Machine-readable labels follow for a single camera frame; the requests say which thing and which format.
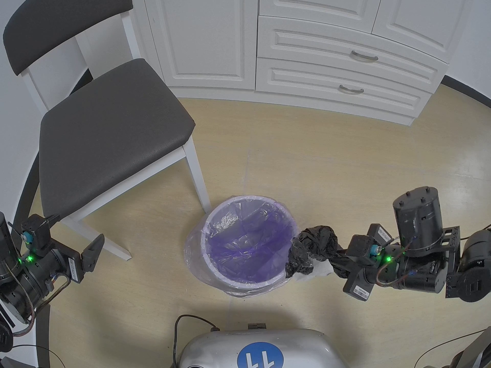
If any black cable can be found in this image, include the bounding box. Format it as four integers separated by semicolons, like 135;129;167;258
173;315;220;368
0;344;59;368
417;328;485;368

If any white wardrobe with drawers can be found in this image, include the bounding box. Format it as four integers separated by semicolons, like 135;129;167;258
128;0;478;126

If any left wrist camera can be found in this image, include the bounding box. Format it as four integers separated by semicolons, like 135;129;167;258
21;213;60;257

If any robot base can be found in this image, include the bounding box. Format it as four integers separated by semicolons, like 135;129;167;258
178;322;348;368

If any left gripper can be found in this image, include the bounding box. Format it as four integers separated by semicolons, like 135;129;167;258
32;233;105;292

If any black plastic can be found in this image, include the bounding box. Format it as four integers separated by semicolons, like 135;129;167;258
285;225;344;279

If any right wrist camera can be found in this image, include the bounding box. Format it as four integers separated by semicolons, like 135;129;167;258
347;223;394;263

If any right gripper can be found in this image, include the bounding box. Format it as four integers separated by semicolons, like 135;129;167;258
330;248;402;303

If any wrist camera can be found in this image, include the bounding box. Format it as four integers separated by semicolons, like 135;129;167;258
21;213;60;257
347;223;394;263

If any white chair dark grey seat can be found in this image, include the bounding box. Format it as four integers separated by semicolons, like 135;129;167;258
3;0;212;262

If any white trash bin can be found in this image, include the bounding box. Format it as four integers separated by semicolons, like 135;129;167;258
200;195;300;292

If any crumpled white paper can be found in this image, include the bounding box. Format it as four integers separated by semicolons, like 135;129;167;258
295;261;333;283

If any purple plastic bag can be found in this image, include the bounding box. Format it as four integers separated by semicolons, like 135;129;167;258
184;194;301;299

